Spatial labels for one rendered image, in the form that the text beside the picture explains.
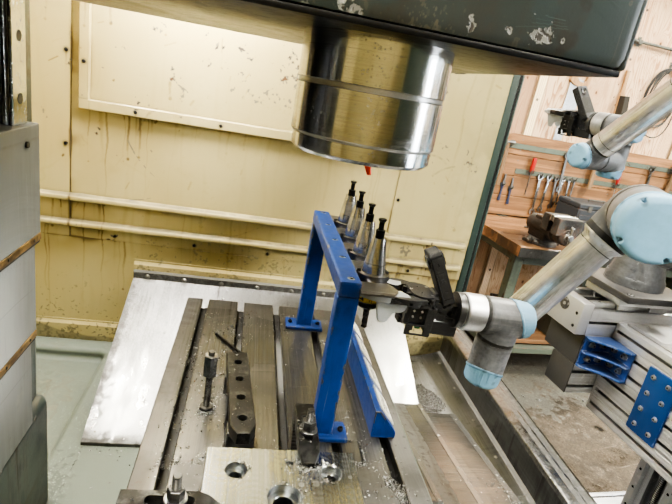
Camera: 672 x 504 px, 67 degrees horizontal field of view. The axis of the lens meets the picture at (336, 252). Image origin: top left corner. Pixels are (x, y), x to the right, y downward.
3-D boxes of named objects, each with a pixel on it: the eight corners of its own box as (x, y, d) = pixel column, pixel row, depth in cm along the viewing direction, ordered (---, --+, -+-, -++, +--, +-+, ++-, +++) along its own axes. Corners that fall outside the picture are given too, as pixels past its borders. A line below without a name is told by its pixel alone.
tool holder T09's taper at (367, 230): (351, 246, 107) (357, 216, 105) (371, 249, 108) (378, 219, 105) (353, 253, 103) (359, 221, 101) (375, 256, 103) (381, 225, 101)
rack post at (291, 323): (319, 323, 143) (337, 222, 134) (322, 332, 138) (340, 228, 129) (284, 319, 142) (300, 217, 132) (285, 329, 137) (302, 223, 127)
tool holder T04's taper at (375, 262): (360, 265, 97) (366, 232, 95) (383, 268, 97) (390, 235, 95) (362, 274, 93) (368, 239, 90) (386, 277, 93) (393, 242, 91)
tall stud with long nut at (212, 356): (213, 405, 101) (220, 348, 97) (212, 413, 99) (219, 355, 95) (199, 404, 101) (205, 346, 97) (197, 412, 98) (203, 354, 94)
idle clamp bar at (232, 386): (245, 377, 112) (248, 351, 110) (254, 463, 88) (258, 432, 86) (222, 377, 111) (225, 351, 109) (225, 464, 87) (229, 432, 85)
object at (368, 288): (393, 287, 93) (394, 283, 93) (400, 300, 88) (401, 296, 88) (356, 283, 92) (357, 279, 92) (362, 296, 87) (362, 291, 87)
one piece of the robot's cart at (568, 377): (639, 374, 159) (650, 349, 157) (666, 394, 150) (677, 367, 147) (542, 372, 150) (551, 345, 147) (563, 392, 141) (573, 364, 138)
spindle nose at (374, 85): (292, 135, 64) (307, 34, 61) (415, 156, 66) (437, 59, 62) (282, 152, 49) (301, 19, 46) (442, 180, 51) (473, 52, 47)
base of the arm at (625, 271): (633, 274, 150) (646, 242, 147) (676, 296, 136) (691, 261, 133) (591, 270, 146) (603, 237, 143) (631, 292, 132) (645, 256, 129)
